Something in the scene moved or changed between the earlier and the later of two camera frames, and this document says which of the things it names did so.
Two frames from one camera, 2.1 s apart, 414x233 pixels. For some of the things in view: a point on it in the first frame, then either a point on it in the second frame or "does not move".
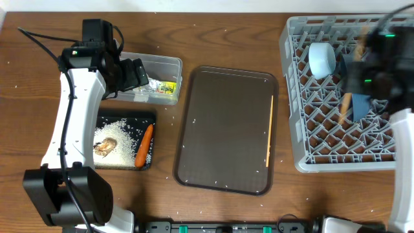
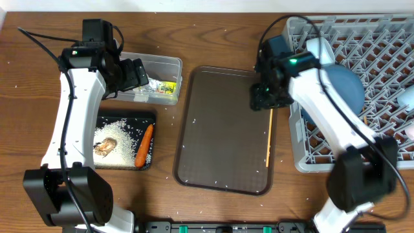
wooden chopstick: [358, 54] → [365, 118]
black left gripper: [134, 79] does not move
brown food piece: [105, 147] does not move
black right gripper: [356, 85] → [259, 101]
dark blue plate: [361, 102] → [348, 85]
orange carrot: [142, 152] does not move
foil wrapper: [160, 87] does not move
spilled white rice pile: [123, 156] does not move
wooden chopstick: [270, 131] does not move
